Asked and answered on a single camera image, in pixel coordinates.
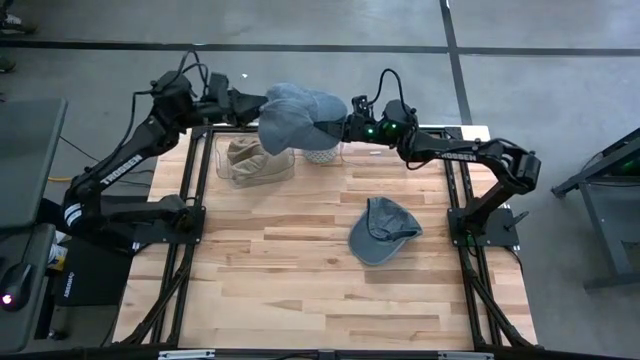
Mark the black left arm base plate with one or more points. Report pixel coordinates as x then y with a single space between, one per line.
150 236

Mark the succulent in triangle-patterned pot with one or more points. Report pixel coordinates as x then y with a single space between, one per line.
320 156

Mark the grey desk surface with mouse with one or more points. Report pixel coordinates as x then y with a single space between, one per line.
25 332

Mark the black computer mouse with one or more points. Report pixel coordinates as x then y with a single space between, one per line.
17 285

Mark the dark metal stand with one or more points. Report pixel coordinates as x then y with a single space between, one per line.
602 230

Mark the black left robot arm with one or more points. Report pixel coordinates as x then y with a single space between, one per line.
120 167

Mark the white and yellow box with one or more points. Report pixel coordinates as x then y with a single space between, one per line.
57 255

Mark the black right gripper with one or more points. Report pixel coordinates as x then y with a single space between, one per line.
362 131

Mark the silver metal bracket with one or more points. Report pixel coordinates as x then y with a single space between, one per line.
465 356
185 355

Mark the grey-blue baseball cap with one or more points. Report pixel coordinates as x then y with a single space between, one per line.
295 120
380 245

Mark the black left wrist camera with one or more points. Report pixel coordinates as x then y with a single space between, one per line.
218 87

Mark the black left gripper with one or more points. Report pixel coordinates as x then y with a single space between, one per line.
245 107

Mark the grey desk top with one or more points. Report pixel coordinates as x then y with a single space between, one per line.
30 160

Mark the black metal table frame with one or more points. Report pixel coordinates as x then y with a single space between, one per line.
454 133

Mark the black box with white print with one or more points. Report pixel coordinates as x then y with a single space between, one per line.
95 275

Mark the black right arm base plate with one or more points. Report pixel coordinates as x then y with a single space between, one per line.
500 236

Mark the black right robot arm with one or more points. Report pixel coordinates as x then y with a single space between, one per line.
455 156

